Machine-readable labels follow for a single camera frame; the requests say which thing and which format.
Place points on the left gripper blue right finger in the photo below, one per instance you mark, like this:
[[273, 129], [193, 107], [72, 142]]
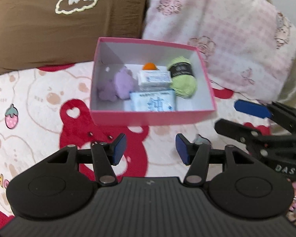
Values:
[[195, 155]]

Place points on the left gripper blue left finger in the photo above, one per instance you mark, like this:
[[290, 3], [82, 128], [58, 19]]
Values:
[[104, 156]]

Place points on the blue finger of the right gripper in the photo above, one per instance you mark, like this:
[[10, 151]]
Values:
[[252, 109], [236, 131]]

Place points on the blue wet wipes pack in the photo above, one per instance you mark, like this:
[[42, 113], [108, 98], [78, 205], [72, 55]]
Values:
[[153, 101]]

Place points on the purple plush toy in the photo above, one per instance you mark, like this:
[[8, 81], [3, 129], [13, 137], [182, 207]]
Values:
[[119, 87]]

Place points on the small white tissue pack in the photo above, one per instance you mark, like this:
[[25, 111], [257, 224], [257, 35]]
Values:
[[154, 80]]

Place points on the orange ball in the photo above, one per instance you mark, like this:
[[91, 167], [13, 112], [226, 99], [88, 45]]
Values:
[[149, 67]]

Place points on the green yarn ball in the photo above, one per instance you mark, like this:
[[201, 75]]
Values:
[[184, 82]]

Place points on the pink checkered pillow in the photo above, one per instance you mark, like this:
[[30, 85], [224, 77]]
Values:
[[248, 45]]

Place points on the pink cardboard box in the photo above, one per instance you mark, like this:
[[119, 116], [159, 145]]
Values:
[[112, 54]]

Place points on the bear print blanket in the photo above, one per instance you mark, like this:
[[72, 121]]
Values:
[[45, 109]]

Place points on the brown pillow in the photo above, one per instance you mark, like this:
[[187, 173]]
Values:
[[36, 33]]

